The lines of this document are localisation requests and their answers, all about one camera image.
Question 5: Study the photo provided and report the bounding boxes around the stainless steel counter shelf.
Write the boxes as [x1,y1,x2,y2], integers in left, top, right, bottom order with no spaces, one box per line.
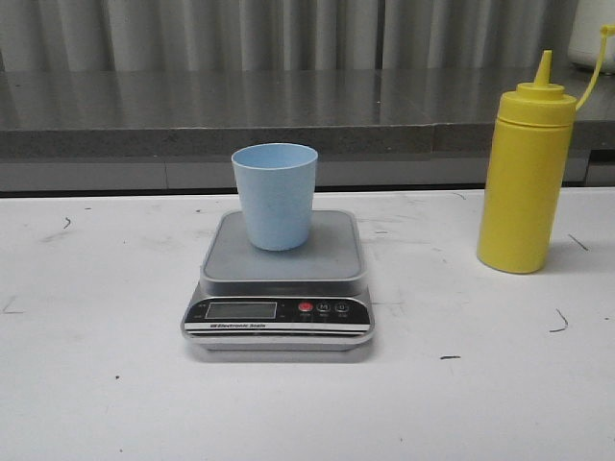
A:
[0,66,615,193]

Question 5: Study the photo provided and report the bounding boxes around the silver electronic kitchen scale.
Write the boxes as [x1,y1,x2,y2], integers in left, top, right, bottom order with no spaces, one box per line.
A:
[181,209,376,352]

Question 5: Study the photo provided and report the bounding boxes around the white container in background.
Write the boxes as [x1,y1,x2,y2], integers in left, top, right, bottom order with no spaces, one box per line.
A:
[568,0,614,69]

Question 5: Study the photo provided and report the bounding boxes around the light blue plastic cup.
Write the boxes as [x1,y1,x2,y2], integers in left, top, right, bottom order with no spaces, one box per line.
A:
[232,143,318,251]

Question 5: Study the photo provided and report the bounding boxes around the yellow squeeze bottle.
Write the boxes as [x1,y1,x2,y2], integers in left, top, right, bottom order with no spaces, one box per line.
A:
[477,24,614,274]

